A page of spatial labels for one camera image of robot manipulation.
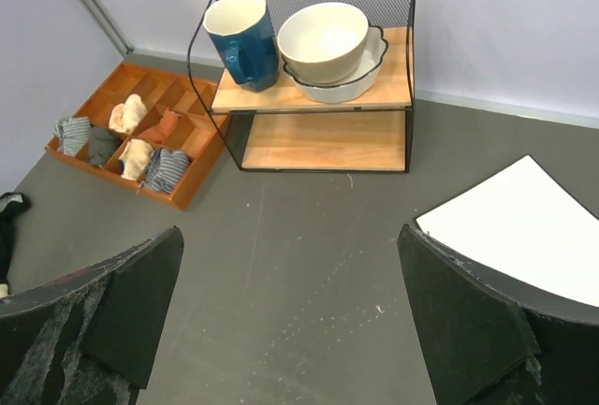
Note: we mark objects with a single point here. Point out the white scalloped dish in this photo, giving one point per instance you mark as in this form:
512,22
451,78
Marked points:
354,85

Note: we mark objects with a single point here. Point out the black wire wooden shelf rack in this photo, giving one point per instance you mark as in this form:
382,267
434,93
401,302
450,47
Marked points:
280,129

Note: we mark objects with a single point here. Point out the cream rolled cloth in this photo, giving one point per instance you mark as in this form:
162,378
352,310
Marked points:
126,116
134,159

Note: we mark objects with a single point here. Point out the orange rolled cloth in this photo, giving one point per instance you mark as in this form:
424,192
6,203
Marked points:
159,132

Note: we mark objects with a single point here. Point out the cream ceramic bowl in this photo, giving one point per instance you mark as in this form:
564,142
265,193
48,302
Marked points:
324,42

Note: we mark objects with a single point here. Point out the dark grey rolled cloth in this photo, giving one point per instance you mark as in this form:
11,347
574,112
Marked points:
101,146

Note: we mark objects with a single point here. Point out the white square plate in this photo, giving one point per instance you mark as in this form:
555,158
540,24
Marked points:
521,222

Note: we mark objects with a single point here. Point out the wooden compartment organizer tray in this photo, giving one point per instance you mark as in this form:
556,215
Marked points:
197,134

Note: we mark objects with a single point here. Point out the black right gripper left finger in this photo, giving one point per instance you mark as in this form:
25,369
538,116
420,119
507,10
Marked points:
91,337

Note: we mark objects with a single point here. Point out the blue striped rolled cloth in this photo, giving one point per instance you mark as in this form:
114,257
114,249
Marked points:
165,170

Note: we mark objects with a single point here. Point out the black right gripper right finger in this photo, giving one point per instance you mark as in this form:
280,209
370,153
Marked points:
488,338

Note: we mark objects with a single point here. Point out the cream rolled cloth lower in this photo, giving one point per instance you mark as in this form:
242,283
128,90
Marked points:
134,159

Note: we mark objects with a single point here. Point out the blue ceramic mug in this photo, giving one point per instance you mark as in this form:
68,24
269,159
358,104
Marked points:
243,35

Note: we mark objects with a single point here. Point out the grey striped rolled cloth left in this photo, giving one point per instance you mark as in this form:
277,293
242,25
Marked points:
73,134

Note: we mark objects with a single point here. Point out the cream rolled cloth upper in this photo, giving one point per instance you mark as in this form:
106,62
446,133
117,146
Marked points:
126,116

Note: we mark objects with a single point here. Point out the black underwear cream waistband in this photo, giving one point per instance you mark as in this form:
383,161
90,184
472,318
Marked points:
12,206

